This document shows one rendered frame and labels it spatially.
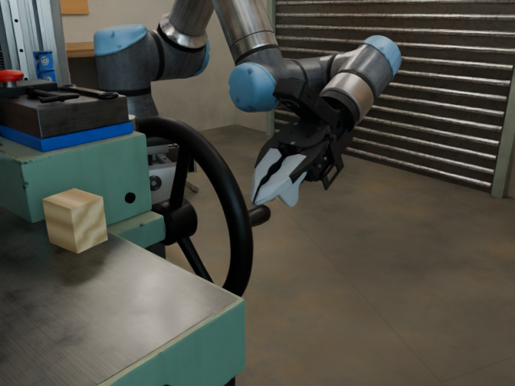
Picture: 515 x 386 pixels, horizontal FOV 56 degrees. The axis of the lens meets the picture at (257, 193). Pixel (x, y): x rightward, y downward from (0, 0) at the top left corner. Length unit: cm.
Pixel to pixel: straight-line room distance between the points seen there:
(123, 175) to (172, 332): 25
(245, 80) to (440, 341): 135
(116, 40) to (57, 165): 65
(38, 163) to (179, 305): 21
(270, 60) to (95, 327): 53
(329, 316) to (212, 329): 158
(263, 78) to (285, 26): 348
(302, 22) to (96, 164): 366
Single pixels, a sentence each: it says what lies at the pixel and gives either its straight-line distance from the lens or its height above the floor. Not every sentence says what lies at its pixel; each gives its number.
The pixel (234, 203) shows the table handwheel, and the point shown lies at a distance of 56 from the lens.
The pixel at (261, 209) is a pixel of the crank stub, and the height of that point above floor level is 84.
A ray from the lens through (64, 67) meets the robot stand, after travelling 153.
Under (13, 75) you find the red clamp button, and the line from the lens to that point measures 55.
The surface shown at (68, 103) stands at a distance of 50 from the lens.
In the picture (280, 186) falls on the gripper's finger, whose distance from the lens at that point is 62.
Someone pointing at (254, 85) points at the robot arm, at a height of 98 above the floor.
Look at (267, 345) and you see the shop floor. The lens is 174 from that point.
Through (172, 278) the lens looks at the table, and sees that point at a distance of 36.
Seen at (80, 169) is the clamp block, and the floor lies 94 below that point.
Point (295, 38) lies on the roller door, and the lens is 413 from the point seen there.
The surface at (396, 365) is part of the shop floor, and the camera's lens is 172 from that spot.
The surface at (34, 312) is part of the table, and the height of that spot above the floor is 90.
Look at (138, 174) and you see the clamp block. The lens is 53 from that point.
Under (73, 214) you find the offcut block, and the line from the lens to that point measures 40.
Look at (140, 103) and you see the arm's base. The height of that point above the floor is 89.
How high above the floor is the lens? 108
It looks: 21 degrees down
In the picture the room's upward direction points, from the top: straight up
